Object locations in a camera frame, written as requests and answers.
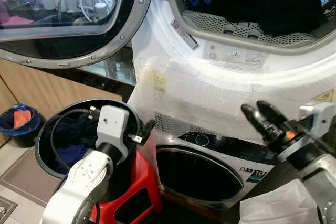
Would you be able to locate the white instruction label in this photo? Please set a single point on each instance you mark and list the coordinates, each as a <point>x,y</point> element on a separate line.
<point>233,53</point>

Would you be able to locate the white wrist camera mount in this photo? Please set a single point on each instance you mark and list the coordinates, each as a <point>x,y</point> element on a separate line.
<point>113,124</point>
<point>320,114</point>

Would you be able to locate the black round laundry bucket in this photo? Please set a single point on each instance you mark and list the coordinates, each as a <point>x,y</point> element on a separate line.
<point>44,156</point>

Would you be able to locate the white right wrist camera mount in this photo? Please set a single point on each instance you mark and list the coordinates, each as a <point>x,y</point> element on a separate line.
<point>320,114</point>

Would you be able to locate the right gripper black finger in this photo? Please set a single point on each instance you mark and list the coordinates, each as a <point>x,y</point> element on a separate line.
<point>272,114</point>
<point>256,119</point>

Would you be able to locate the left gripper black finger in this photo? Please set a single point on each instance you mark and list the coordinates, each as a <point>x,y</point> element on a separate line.
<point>147,129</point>

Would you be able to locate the clear bubble wrap sheet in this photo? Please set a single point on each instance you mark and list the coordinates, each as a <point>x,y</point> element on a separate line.
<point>199,98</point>

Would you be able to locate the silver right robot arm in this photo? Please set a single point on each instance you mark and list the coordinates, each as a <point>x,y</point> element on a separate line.
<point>315,179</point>

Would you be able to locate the red plastic stool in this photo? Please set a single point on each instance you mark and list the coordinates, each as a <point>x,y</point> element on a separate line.
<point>142,182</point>

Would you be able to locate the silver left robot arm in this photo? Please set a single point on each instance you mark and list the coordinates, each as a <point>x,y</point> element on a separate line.
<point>84,178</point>

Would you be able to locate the round silver glass dryer door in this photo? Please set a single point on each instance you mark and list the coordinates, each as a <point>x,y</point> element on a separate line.
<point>126,24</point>

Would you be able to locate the red wrapper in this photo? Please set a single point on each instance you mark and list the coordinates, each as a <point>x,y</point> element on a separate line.
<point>22,119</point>

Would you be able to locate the dark clothes heap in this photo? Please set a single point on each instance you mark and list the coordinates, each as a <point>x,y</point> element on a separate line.
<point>262,3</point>

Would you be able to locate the white clothes dryer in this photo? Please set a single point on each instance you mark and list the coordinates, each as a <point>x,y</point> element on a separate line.
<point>220,74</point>

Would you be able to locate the small blue lined trash bin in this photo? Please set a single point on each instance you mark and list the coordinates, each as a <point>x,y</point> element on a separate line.
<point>10,125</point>

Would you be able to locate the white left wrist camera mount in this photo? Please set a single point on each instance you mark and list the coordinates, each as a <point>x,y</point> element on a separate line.
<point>113,124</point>

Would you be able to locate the light wooden cabinet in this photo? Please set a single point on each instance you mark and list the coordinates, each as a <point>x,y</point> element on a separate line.
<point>52,93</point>

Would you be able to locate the brown bordered floor mat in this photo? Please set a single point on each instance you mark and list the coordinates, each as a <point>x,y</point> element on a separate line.
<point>26,182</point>

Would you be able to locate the yellow triangle warning sticker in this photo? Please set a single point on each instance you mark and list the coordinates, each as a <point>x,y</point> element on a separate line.
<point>325,98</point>

